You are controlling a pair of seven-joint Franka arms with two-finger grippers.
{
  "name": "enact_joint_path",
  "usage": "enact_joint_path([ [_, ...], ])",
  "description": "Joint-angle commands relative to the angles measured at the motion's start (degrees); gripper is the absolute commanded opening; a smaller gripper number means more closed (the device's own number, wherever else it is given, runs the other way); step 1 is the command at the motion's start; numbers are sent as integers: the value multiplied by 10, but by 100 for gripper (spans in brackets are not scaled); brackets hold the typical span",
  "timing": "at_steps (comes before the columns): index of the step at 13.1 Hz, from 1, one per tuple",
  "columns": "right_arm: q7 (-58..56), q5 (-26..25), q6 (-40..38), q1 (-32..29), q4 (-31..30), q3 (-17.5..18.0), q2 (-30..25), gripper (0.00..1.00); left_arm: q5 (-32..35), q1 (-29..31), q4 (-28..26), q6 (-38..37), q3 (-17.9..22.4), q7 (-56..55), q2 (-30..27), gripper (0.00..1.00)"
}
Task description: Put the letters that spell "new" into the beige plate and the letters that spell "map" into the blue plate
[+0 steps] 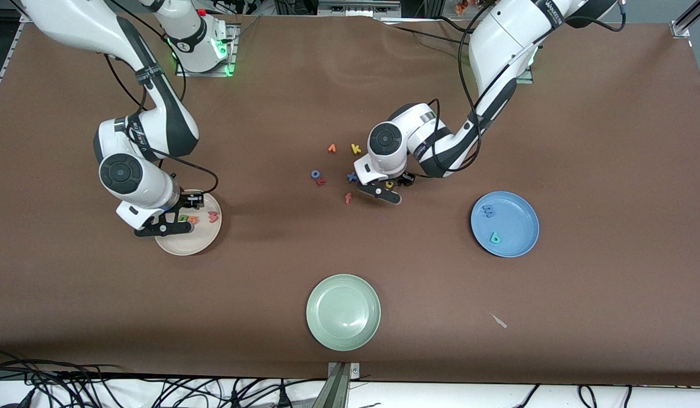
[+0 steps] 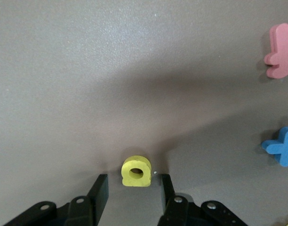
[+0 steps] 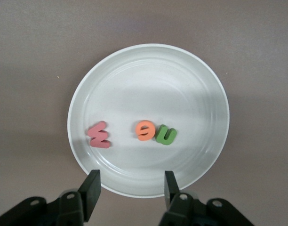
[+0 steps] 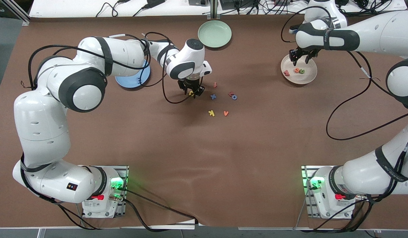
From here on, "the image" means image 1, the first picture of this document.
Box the beige brown plate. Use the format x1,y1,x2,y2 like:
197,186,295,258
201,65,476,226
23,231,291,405
154,189,223,256

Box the brown table cover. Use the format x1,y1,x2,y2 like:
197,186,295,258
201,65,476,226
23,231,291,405
0,10,700,386

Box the blue plate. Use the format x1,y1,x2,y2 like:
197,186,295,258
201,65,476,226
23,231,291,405
470,190,540,258

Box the pale green plate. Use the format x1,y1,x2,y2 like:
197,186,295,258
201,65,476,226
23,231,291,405
306,274,381,352

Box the grey background equipment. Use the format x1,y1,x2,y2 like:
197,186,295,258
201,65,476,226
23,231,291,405
319,0,401,16

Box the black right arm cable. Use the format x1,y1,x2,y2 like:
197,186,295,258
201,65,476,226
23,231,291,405
103,0,219,196

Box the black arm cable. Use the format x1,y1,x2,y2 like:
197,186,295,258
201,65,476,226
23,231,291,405
103,0,219,196
426,0,625,179

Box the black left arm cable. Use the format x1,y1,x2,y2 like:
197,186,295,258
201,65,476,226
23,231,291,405
426,0,625,179

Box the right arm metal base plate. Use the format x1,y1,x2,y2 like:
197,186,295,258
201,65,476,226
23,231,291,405
175,23,237,78

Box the thin black table cable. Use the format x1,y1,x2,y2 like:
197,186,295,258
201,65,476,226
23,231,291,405
381,16,475,50

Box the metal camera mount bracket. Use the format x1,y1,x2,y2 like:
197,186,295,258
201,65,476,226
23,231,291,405
326,362,362,408

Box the tangled black floor cables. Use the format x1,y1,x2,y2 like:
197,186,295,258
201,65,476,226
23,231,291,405
0,348,384,408

